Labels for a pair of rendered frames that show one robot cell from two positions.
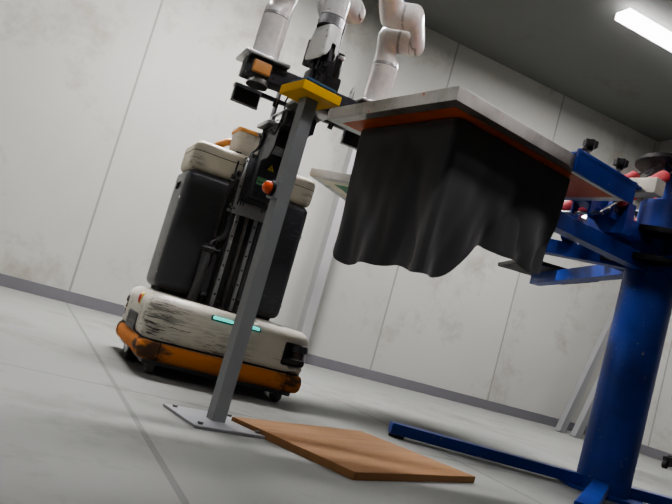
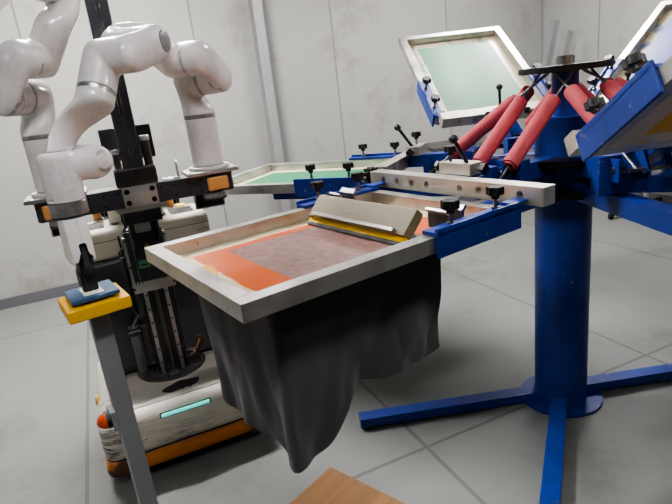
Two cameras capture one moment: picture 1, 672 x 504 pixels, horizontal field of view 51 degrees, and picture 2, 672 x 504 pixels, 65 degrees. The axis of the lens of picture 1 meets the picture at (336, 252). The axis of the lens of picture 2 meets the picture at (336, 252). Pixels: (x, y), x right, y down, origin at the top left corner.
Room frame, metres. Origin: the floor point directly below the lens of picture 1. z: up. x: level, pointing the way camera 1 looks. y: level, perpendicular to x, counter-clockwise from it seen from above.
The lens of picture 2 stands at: (0.82, -0.37, 1.34)
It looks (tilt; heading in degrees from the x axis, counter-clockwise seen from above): 17 degrees down; 0
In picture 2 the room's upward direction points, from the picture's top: 7 degrees counter-clockwise
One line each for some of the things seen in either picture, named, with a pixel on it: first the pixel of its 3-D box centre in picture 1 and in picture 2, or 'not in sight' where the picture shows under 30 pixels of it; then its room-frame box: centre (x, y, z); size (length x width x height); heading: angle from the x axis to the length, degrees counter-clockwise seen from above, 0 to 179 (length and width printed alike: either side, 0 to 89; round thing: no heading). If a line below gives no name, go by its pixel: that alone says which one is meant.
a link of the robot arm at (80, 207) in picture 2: (329, 24); (68, 207); (1.95, 0.19, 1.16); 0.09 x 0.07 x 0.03; 34
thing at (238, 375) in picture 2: (389, 195); (242, 356); (1.99, -0.10, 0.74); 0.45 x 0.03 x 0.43; 34
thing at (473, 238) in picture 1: (498, 222); (370, 348); (1.96, -0.42, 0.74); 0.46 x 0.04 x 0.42; 124
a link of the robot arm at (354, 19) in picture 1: (344, 8); (77, 172); (1.97, 0.17, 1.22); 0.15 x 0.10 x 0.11; 163
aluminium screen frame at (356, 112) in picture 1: (478, 154); (328, 235); (2.16, -0.35, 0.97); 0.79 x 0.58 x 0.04; 124
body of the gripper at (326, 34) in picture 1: (325, 43); (76, 235); (1.94, 0.19, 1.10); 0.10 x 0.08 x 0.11; 34
